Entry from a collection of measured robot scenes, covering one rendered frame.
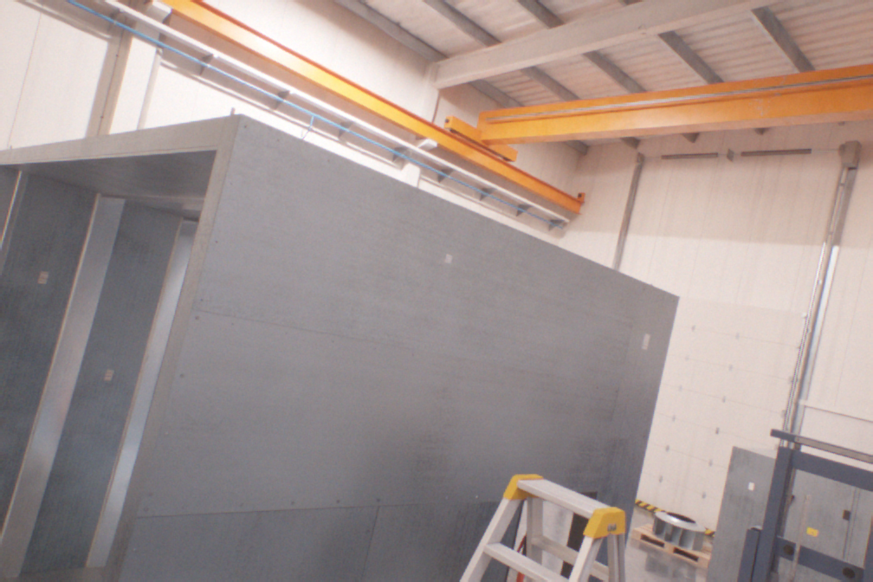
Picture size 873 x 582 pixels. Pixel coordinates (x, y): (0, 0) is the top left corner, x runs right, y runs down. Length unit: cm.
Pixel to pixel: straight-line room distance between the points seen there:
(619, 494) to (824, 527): 516
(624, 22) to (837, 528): 720
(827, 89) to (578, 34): 362
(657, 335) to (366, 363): 187
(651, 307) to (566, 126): 883
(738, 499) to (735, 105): 546
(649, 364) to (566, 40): 827
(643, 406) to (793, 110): 714
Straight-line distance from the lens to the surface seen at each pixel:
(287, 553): 227
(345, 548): 240
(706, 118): 1070
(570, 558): 239
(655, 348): 360
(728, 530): 897
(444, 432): 251
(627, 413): 350
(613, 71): 1282
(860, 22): 1161
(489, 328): 255
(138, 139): 270
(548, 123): 1244
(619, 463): 355
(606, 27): 1087
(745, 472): 885
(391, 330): 223
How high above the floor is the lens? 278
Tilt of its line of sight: 2 degrees up
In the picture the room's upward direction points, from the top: 13 degrees clockwise
